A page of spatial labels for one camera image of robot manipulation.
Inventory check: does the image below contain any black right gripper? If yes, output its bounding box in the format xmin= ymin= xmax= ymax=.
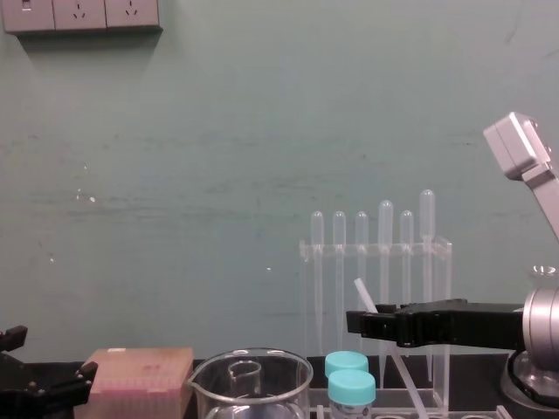
xmin=345 ymin=298 xmax=525 ymax=351

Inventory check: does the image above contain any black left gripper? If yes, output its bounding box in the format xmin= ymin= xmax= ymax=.
xmin=0 ymin=325 xmax=100 ymax=419

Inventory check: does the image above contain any clear stirring rod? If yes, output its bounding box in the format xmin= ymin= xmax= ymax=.
xmin=353 ymin=278 xmax=433 ymax=416

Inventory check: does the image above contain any teal capped sample tube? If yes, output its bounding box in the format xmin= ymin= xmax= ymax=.
xmin=328 ymin=369 xmax=377 ymax=419
xmin=324 ymin=352 xmax=369 ymax=381

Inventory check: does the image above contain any clear acrylic pipette rack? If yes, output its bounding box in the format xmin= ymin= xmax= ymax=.
xmin=299 ymin=236 xmax=454 ymax=412

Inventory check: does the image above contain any short plastic transfer pipette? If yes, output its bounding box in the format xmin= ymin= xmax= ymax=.
xmin=309 ymin=210 xmax=325 ymax=357
xmin=354 ymin=210 xmax=369 ymax=312
xmin=332 ymin=209 xmax=348 ymax=351
xmin=398 ymin=209 xmax=415 ymax=306

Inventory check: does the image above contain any long plastic transfer pipette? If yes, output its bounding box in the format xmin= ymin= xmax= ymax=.
xmin=376 ymin=199 xmax=395 ymax=390
xmin=418 ymin=189 xmax=437 ymax=381

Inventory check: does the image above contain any pink pipette tip box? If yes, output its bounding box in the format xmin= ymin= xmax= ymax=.
xmin=72 ymin=347 xmax=195 ymax=419

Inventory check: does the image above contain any large glass beaker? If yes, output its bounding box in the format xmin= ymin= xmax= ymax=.
xmin=188 ymin=347 xmax=315 ymax=419

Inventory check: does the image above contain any small glass beaker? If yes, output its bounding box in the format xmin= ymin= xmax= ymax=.
xmin=227 ymin=361 xmax=264 ymax=399

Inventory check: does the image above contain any grey wall socket panel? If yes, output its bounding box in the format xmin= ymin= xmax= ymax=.
xmin=0 ymin=0 xmax=164 ymax=36

